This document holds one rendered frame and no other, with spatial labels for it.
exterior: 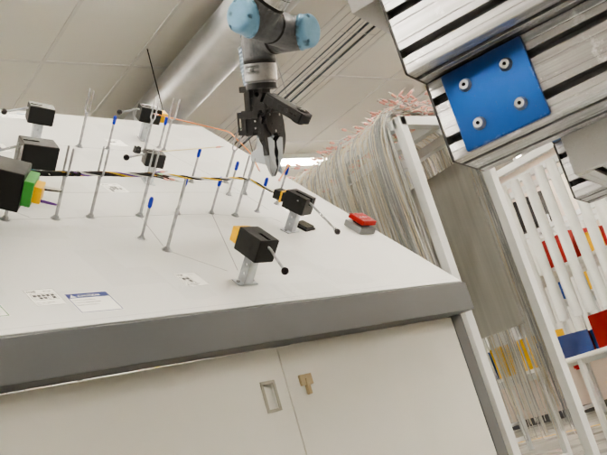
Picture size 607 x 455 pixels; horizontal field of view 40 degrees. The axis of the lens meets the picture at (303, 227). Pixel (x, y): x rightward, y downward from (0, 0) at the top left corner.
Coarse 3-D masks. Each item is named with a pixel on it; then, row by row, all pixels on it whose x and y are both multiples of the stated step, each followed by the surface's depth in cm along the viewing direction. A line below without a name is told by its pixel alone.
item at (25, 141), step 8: (24, 136) 157; (24, 144) 153; (32, 144) 154; (40, 144) 155; (48, 144) 156; (56, 144) 158; (24, 152) 154; (32, 152) 154; (40, 152) 155; (48, 152) 156; (56, 152) 157; (24, 160) 154; (32, 160) 155; (40, 160) 156; (48, 160) 156; (56, 160) 157; (32, 168) 156; (40, 168) 156; (48, 168) 157
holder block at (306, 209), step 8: (288, 192) 183; (296, 192) 184; (304, 192) 186; (288, 200) 183; (296, 200) 182; (304, 200) 181; (312, 200) 183; (288, 208) 183; (296, 208) 182; (304, 208) 182; (312, 208) 185
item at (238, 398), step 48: (96, 384) 121; (144, 384) 126; (192, 384) 132; (240, 384) 139; (0, 432) 109; (48, 432) 113; (96, 432) 118; (144, 432) 123; (192, 432) 129; (240, 432) 135; (288, 432) 142
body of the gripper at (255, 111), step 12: (252, 84) 186; (264, 84) 186; (276, 84) 189; (252, 96) 189; (264, 96) 188; (252, 108) 189; (264, 108) 187; (252, 120) 188; (276, 120) 189; (240, 132) 189; (252, 132) 188; (276, 132) 189
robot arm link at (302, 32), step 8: (288, 16) 176; (296, 16) 178; (304, 16) 177; (312, 16) 178; (288, 24) 175; (296, 24) 176; (304, 24) 176; (312, 24) 178; (288, 32) 175; (296, 32) 177; (304, 32) 176; (312, 32) 178; (280, 40) 175; (288, 40) 177; (296, 40) 177; (304, 40) 177; (312, 40) 178; (272, 48) 183; (280, 48) 181; (288, 48) 180; (296, 48) 180; (304, 48) 180
